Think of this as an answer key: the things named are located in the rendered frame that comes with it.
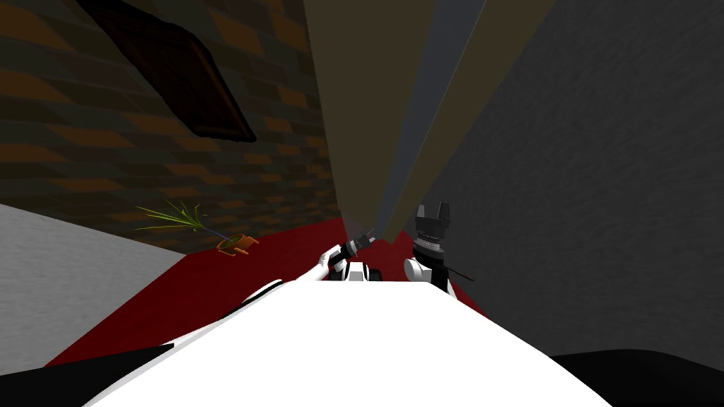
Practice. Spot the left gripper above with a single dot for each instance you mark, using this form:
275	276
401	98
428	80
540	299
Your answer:
358	245

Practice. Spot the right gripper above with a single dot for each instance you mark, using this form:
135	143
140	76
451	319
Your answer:
433	225

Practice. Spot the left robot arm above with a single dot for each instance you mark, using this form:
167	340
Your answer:
62	381

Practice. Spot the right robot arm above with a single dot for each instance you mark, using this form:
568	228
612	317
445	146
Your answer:
423	270

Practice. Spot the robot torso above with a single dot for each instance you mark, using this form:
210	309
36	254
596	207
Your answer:
350	350

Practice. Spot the green plant in orange pot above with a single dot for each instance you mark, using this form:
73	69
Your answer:
235	243

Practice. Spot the dark brown framed picture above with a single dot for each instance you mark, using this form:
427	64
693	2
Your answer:
181	73

